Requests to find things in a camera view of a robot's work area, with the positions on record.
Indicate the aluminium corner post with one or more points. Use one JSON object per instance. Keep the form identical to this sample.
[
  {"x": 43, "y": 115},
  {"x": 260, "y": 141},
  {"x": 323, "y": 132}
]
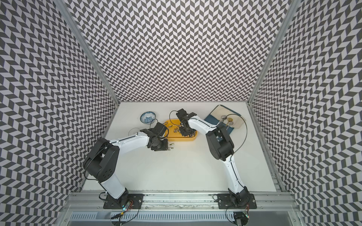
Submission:
[
  {"x": 85, "y": 47},
  {"x": 274, "y": 49}
]

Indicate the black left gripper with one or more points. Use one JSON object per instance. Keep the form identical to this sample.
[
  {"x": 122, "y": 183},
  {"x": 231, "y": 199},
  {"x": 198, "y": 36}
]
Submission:
[{"x": 165, "y": 147}]

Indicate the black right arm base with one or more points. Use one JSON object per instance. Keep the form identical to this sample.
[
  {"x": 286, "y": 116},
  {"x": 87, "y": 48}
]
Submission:
[{"x": 240, "y": 200}]

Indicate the clear drinking glass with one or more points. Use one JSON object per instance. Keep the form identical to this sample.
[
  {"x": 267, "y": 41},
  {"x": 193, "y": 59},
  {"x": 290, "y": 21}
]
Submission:
[{"x": 133, "y": 131}]

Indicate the aluminium corner post left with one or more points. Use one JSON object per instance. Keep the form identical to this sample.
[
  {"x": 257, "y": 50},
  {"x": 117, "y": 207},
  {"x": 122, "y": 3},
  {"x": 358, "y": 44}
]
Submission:
[{"x": 85, "y": 47}]

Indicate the yellow plastic storage box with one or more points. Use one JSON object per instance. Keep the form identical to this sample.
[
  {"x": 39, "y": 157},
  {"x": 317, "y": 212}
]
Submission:
[{"x": 176, "y": 137}]

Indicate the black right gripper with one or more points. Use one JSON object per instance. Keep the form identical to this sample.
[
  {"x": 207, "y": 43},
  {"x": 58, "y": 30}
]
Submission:
[{"x": 184, "y": 133}]

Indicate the beige cloth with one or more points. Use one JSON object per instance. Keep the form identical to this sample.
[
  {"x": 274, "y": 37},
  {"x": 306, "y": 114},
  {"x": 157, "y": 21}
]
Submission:
[{"x": 232, "y": 117}]

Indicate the blue patterned ceramic bowl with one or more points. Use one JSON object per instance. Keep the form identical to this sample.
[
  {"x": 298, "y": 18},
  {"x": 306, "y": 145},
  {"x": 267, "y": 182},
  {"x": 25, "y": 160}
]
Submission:
[{"x": 147, "y": 117}]

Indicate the aluminium front rail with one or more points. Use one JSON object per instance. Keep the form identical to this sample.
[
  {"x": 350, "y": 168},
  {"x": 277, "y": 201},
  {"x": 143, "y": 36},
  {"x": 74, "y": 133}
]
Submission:
[{"x": 183, "y": 201}]

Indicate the aluminium corner post right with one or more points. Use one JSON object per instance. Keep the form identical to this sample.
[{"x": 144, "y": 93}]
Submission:
[{"x": 274, "y": 49}]

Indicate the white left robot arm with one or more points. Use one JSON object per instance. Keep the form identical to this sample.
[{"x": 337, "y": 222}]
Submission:
[{"x": 101, "y": 161}]

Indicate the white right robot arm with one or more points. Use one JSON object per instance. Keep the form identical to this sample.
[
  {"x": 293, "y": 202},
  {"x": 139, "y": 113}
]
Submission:
[{"x": 220, "y": 146}]

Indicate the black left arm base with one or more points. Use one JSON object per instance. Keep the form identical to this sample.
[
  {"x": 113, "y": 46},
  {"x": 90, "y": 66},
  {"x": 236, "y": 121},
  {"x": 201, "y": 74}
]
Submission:
[{"x": 133, "y": 200}]

